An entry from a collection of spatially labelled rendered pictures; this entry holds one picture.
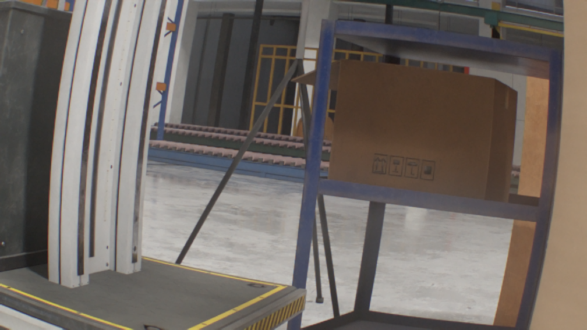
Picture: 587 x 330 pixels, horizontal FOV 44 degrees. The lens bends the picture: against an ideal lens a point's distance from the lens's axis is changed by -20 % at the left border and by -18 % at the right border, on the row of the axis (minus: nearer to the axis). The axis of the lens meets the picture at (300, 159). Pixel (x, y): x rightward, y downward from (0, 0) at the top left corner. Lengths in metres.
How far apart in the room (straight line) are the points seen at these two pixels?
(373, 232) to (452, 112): 0.59
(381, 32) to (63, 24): 0.78
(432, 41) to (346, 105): 0.29
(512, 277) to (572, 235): 1.82
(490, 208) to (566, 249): 1.13
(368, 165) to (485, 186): 0.30
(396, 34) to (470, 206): 0.42
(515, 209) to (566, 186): 1.09
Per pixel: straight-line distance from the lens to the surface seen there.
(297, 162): 10.47
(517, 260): 2.53
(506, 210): 1.84
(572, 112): 0.75
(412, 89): 1.98
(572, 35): 0.76
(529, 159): 2.51
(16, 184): 1.53
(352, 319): 2.42
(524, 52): 1.85
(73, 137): 1.44
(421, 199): 1.90
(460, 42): 1.89
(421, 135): 1.96
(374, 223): 2.41
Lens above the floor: 0.65
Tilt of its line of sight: 2 degrees down
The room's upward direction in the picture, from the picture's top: 6 degrees clockwise
